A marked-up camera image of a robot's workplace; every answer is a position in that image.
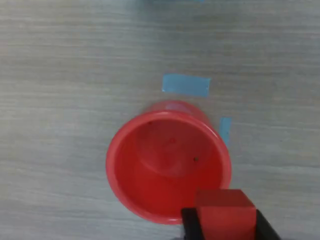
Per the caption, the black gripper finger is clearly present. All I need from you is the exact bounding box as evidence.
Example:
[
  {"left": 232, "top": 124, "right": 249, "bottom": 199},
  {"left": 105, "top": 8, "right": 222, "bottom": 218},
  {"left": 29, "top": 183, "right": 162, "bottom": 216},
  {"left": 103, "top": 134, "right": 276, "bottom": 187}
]
[
  {"left": 180, "top": 207, "right": 205, "bottom": 240},
  {"left": 254, "top": 209, "right": 281, "bottom": 240}
]

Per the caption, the red cube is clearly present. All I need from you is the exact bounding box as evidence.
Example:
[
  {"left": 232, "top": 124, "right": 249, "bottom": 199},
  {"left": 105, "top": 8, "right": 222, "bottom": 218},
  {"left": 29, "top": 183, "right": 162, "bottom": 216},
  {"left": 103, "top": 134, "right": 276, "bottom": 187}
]
[{"left": 193, "top": 189, "right": 257, "bottom": 240}]

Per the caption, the red plastic bin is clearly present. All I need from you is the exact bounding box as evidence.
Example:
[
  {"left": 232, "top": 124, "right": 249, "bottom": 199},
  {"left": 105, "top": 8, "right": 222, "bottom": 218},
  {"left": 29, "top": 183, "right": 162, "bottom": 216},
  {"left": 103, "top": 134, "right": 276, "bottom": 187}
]
[{"left": 105, "top": 99, "right": 232, "bottom": 225}]

